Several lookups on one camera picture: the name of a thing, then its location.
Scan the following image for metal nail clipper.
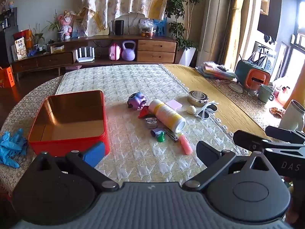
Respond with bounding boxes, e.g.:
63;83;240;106
164;129;180;142

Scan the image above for purple small block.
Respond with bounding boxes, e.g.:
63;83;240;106
150;128;165;138

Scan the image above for white yellow bottle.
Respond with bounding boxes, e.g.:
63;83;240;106
148;99;186;133

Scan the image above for red tin box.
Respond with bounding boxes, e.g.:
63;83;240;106
28;90;110;156

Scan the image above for potted tree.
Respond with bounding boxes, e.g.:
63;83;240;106
165;0;205;66

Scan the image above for white tall cup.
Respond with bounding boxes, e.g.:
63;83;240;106
279;99;305;132

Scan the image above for printed snack bag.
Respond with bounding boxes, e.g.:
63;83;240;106
14;37;28;60

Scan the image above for orange paper bag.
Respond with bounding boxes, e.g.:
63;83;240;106
0;66;16;88

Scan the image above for small green plant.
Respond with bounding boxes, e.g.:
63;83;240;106
29;24;46;51

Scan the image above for green mug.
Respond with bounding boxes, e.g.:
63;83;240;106
258;84;275;103

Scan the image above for beige lace tablecloth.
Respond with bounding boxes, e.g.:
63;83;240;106
0;75;286;196

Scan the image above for white router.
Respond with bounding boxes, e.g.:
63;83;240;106
75;47;95;63

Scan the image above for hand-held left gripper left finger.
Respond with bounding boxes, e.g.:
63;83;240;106
35;141;120;192

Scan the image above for framed picture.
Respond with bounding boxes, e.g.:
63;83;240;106
71;19;86;38

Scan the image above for white round lid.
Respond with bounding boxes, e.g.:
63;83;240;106
229;83;243;93

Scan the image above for pink ridged stick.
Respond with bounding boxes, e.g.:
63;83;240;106
179;134;193;155

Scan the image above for red plastic piece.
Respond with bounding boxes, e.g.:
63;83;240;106
138;107;151;119

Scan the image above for purple toy figure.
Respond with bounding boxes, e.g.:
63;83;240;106
127;92;147;110

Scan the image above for stack of books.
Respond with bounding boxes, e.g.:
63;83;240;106
196;61;237;81

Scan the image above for light wooden drawer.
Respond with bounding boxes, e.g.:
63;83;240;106
137;51;176;63
138;40;177;53

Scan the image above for clear plastic bag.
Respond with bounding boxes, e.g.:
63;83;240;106
139;19;155;37

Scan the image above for pale round board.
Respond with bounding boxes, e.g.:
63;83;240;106
114;13;148;36

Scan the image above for black speaker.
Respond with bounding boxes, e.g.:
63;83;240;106
115;20;125;36

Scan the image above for grey tape measure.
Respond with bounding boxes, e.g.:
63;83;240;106
144;115;158;129

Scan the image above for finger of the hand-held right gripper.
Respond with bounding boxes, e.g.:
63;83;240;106
233;130;270;151
265;125;305;145

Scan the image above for cream quilted mat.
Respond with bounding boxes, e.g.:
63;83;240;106
55;64;248;187

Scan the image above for pink plush doll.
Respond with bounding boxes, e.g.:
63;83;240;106
58;11;73;39

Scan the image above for blue photo card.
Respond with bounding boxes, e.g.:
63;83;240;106
154;19;167;37

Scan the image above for plant in patterned pot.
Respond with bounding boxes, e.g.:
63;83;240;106
46;10;66;41

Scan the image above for purple kettlebell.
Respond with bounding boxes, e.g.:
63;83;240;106
121;40;136;61

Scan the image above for white tower air conditioner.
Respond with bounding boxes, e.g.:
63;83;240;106
199;0;236;68

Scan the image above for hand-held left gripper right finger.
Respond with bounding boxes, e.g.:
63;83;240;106
182;141;272;192

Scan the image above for red gift box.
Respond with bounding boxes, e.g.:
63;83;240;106
13;29;34;49

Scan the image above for wooden media cabinet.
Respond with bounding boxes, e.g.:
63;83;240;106
11;35;179;75

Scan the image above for pink sticky note pad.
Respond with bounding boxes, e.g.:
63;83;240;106
165;99;183;111

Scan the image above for pink small case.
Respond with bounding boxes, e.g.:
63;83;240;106
109;42;122;60

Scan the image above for yellow window curtain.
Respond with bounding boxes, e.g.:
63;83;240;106
223;0;254;69

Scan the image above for white sunglasses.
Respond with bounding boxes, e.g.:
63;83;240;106
195;101;219;120

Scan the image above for blue rubber gloves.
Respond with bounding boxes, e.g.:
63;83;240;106
0;128;28;168

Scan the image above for yellow tablecloth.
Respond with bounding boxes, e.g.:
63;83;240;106
162;64;286;144

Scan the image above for steel bowl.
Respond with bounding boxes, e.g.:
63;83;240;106
187;90;209;107

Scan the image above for teal orange tissue box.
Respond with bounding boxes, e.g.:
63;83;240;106
235;60;271;92

